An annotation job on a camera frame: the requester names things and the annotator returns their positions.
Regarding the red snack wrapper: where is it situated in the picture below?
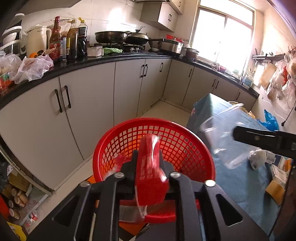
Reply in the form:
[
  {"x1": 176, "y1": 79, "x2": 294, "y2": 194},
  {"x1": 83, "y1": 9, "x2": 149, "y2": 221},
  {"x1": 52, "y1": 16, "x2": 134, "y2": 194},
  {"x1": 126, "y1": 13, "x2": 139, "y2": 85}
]
[{"x1": 108, "y1": 133, "x2": 171, "y2": 223}]

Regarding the orange medicine box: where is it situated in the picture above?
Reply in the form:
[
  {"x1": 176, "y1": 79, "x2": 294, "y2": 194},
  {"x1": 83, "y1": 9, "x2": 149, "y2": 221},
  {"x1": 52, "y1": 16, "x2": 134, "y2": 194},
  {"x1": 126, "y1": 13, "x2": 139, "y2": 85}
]
[{"x1": 265, "y1": 180, "x2": 286, "y2": 206}]

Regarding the clear plastic cup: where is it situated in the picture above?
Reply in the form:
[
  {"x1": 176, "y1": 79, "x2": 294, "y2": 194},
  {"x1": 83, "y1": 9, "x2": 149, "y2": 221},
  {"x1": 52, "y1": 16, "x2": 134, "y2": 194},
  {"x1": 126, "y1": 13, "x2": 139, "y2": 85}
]
[{"x1": 200, "y1": 103, "x2": 264, "y2": 169}]

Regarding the blue plastic bag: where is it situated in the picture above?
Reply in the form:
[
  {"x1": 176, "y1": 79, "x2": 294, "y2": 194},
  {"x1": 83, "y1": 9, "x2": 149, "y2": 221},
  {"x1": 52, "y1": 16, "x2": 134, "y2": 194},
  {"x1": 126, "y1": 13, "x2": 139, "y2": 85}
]
[{"x1": 257, "y1": 109, "x2": 280, "y2": 132}]

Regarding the red plastic basket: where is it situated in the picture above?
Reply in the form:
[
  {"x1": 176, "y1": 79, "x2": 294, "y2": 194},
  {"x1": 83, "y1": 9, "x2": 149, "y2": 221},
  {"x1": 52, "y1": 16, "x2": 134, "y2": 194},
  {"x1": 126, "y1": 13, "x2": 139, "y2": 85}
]
[{"x1": 93, "y1": 118, "x2": 216, "y2": 223}]

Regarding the blue table cloth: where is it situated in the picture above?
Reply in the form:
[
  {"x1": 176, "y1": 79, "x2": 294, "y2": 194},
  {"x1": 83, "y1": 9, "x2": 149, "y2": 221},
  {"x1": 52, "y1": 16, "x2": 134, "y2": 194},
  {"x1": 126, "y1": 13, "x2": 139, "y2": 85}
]
[{"x1": 187, "y1": 94, "x2": 279, "y2": 233}]

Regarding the steel rice cooker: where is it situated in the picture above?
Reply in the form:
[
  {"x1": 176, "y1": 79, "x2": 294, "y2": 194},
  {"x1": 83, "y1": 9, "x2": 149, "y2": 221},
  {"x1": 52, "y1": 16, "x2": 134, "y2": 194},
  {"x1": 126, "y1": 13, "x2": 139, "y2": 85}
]
[{"x1": 158, "y1": 39, "x2": 183, "y2": 54}]

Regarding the green cloth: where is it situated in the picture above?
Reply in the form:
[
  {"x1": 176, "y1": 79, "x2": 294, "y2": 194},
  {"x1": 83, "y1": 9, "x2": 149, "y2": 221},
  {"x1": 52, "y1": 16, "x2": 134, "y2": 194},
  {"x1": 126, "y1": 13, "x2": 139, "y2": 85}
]
[{"x1": 103, "y1": 48, "x2": 123, "y2": 55}]

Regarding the wok with lid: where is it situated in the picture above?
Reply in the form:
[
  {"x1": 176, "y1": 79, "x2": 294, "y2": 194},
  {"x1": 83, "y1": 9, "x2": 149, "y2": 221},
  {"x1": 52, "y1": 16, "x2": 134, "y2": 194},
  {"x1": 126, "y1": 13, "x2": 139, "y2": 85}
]
[{"x1": 124, "y1": 26, "x2": 162, "y2": 45}]

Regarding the black frying pan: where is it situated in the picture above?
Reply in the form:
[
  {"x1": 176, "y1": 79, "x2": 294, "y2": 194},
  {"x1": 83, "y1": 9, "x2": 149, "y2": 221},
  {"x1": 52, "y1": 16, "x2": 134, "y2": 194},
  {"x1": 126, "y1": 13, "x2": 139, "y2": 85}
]
[{"x1": 95, "y1": 31, "x2": 131, "y2": 44}]

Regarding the clear plastic bag on counter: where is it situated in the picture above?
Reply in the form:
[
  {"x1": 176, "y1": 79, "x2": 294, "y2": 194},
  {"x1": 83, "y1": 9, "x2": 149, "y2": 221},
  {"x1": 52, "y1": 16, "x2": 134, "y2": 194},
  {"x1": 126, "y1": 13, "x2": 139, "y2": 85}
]
[{"x1": 11, "y1": 55, "x2": 54, "y2": 84}]

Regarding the dark sauce bottle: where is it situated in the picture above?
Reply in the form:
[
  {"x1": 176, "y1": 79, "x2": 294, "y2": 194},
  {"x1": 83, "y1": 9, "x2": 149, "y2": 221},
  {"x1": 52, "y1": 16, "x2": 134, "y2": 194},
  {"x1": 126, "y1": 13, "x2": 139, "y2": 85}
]
[{"x1": 66, "y1": 19, "x2": 78, "y2": 61}]

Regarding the black soy sauce bottle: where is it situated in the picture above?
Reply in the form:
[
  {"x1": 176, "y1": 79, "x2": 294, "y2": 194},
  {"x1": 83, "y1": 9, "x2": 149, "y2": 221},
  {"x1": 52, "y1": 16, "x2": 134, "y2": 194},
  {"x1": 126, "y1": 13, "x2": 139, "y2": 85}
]
[{"x1": 77, "y1": 17, "x2": 88, "y2": 59}]

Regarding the red label sauce bottle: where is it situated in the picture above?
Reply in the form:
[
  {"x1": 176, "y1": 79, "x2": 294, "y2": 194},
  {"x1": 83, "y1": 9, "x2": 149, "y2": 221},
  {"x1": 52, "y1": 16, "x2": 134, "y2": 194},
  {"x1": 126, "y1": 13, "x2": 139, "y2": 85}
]
[{"x1": 49, "y1": 16, "x2": 61, "y2": 62}]

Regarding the white electric kettle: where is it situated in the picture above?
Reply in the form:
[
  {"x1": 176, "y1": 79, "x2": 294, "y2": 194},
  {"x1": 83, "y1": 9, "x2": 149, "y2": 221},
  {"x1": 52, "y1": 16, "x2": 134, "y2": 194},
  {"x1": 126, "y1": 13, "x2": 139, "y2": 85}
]
[{"x1": 26, "y1": 26, "x2": 52, "y2": 58}]

